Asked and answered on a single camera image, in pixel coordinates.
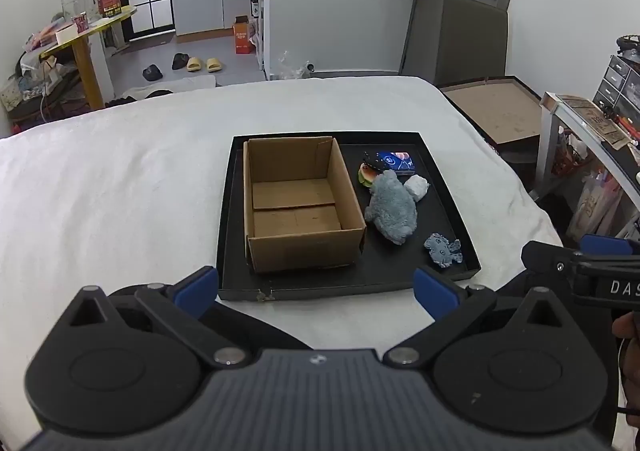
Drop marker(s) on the white paper ball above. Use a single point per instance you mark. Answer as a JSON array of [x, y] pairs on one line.
[[416, 187]]

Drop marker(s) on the orange carton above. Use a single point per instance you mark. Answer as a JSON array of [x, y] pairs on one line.
[[242, 38]]

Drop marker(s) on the grey upholstered panel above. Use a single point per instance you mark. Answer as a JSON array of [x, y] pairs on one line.
[[470, 38]]

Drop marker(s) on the clear glass jar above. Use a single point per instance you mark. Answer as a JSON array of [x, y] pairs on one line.
[[73, 6]]

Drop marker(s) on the small blue fabric fish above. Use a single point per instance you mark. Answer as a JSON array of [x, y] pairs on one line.
[[441, 251]]

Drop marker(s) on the grey-blue plush shark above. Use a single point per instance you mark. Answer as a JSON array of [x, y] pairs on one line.
[[392, 211]]

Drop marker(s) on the white box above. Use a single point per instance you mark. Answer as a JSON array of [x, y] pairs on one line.
[[66, 36]]

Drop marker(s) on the printed shopping bag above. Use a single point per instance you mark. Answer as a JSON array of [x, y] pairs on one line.
[[595, 203]]

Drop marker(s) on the small red can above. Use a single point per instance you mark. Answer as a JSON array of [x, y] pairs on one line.
[[80, 24]]

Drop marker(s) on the burger plush toy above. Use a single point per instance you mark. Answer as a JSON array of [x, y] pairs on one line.
[[367, 177]]

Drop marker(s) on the clear plastic bag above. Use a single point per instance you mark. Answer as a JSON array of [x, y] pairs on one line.
[[295, 67]]

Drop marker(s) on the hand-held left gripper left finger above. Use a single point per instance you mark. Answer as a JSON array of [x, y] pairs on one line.
[[197, 288]]

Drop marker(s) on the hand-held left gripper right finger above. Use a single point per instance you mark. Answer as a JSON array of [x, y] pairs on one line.
[[435, 293]]

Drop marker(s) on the person's right hand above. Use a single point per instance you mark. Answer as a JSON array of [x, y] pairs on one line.
[[627, 331]]

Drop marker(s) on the white bed blanket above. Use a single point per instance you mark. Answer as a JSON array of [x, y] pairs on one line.
[[125, 181]]

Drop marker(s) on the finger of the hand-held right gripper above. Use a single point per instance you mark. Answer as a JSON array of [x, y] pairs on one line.
[[605, 245], [545, 256]]

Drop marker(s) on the yellow slipper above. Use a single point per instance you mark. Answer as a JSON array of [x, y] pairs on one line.
[[194, 64], [214, 65]]

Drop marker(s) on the black slipper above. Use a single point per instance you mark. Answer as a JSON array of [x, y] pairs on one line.
[[152, 73], [180, 62]]

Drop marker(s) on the blue tissue pack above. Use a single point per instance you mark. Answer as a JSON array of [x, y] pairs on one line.
[[397, 163]]

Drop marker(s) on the yellow round table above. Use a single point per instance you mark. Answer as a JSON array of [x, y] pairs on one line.
[[82, 66]]

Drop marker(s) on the flat black cardboard lid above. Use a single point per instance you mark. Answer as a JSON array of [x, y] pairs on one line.
[[495, 111]]

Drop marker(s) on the dark bag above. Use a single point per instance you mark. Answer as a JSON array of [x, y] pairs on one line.
[[55, 98]]

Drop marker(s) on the white side table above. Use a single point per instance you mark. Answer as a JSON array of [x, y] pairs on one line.
[[590, 141]]

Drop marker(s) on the black tray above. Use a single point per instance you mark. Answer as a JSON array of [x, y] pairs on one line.
[[415, 231]]

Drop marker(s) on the spray bottle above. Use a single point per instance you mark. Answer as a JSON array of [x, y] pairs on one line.
[[254, 6]]

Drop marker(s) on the brown cardboard box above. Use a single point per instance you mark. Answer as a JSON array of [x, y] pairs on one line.
[[295, 251]]

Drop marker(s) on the brown cardboard sheet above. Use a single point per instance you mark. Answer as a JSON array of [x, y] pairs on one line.
[[595, 118]]

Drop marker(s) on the grey drawer organizer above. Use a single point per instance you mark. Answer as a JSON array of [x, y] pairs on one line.
[[620, 81]]

